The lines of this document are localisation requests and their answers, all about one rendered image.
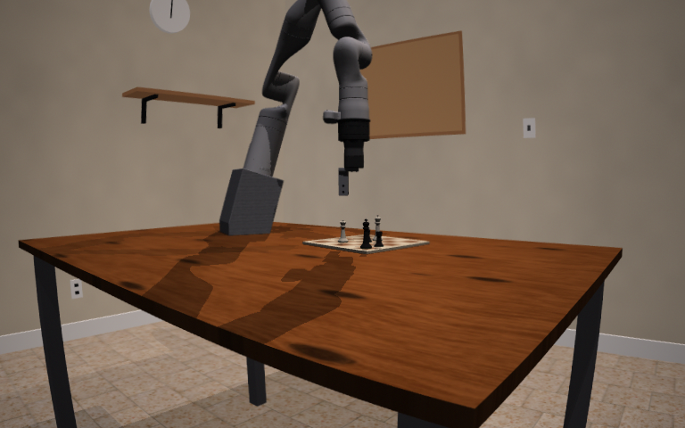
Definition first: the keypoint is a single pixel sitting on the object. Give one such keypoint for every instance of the black rook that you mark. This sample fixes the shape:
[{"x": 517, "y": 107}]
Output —
[{"x": 379, "y": 239}]

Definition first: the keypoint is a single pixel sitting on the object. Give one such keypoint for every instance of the black king chess piece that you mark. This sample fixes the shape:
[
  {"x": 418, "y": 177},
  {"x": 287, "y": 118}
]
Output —
[{"x": 365, "y": 244}]

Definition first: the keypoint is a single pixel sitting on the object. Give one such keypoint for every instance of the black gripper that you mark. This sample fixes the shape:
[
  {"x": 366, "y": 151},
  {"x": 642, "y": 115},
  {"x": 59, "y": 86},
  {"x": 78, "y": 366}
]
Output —
[{"x": 353, "y": 128}]

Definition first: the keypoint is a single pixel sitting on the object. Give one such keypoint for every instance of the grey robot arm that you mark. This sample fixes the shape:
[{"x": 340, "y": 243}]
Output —
[{"x": 350, "y": 56}]

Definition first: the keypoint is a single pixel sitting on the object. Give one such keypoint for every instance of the chessboard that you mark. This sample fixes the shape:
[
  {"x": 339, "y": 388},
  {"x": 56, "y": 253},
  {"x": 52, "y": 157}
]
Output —
[{"x": 355, "y": 241}]

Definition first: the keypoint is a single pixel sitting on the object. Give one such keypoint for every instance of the grey chess queen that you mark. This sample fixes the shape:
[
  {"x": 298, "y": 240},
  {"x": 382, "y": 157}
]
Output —
[{"x": 343, "y": 238}]

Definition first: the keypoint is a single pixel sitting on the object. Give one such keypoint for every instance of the white chess king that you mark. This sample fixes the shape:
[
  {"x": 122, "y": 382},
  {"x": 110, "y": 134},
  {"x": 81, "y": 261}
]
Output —
[{"x": 377, "y": 226}]

